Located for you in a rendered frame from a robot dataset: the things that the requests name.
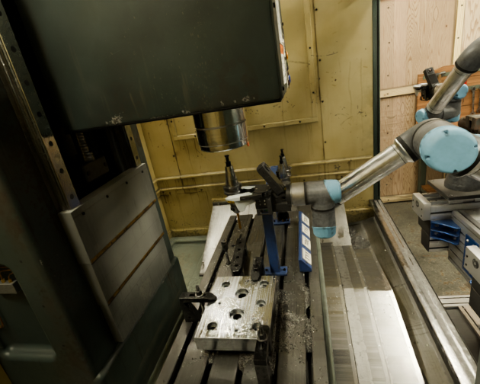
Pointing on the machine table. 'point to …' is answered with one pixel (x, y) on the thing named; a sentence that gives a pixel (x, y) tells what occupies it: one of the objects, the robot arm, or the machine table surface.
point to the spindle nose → (221, 130)
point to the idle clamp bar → (238, 257)
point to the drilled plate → (223, 337)
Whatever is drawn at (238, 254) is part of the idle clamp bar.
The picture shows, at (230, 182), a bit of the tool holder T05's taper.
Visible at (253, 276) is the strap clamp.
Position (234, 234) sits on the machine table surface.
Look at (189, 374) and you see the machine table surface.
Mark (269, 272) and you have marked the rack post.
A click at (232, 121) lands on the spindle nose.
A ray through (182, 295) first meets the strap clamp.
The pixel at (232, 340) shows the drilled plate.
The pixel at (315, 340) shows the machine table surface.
